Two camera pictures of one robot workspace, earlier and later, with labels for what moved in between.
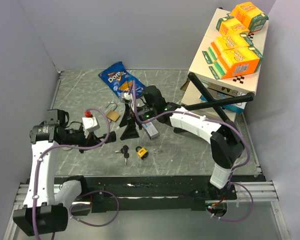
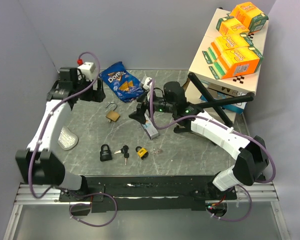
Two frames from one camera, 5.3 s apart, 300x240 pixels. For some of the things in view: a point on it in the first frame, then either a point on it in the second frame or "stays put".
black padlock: (111, 137) -> (105, 155)
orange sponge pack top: (249, 16) stays put
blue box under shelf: (237, 108) stays put
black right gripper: (130, 131) -> (139, 115)
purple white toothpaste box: (150, 130) stays put
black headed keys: (124, 150) stays put
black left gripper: (91, 140) -> (95, 95)
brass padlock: (113, 115) stays put
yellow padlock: (142, 152) stays put
